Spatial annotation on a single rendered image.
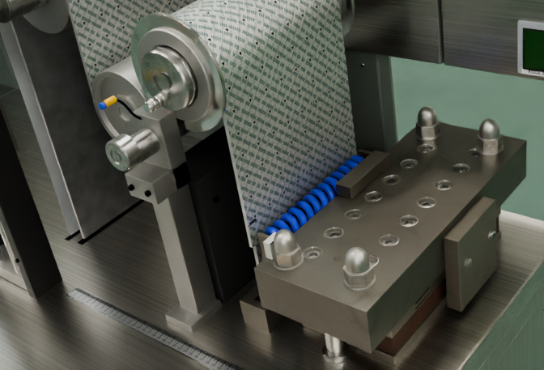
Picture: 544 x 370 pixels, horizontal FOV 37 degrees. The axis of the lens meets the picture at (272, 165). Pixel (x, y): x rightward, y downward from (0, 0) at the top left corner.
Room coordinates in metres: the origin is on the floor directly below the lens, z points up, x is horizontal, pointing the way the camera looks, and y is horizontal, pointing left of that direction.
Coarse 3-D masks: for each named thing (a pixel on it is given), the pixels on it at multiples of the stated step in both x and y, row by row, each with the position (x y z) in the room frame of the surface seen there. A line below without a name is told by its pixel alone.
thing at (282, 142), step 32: (320, 64) 0.96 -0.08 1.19; (288, 96) 0.91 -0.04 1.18; (320, 96) 0.95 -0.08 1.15; (256, 128) 0.86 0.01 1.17; (288, 128) 0.90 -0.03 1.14; (320, 128) 0.95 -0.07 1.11; (352, 128) 1.00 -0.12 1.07; (256, 160) 0.86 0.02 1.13; (288, 160) 0.90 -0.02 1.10; (320, 160) 0.94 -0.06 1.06; (256, 192) 0.85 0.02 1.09; (288, 192) 0.89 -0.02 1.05; (256, 224) 0.84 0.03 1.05
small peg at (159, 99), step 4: (160, 92) 0.86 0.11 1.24; (156, 96) 0.85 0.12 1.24; (160, 96) 0.85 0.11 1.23; (164, 96) 0.85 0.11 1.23; (148, 100) 0.84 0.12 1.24; (152, 100) 0.84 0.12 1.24; (156, 100) 0.84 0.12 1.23; (160, 100) 0.85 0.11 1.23; (164, 100) 0.85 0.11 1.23; (144, 104) 0.84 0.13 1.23; (148, 104) 0.84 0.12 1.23; (152, 104) 0.84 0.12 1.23; (156, 104) 0.84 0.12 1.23; (160, 104) 0.85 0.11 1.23; (144, 108) 0.84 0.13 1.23; (148, 108) 0.84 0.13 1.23; (152, 108) 0.84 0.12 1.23; (156, 108) 0.84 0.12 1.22; (148, 112) 0.84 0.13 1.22
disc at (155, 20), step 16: (160, 16) 0.87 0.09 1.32; (144, 32) 0.90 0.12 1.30; (176, 32) 0.86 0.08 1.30; (192, 32) 0.84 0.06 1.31; (208, 48) 0.83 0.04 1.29; (208, 64) 0.83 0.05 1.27; (224, 96) 0.82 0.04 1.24; (208, 112) 0.84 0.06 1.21; (192, 128) 0.87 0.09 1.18; (208, 128) 0.85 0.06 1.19
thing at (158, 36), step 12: (144, 36) 0.89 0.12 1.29; (156, 36) 0.87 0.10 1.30; (168, 36) 0.86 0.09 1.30; (180, 36) 0.85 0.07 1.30; (144, 48) 0.89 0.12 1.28; (180, 48) 0.85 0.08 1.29; (192, 48) 0.84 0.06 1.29; (192, 60) 0.84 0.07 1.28; (204, 72) 0.83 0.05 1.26; (204, 84) 0.83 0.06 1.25; (204, 96) 0.84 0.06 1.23; (192, 108) 0.85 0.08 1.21; (204, 108) 0.84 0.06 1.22; (192, 120) 0.86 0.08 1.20
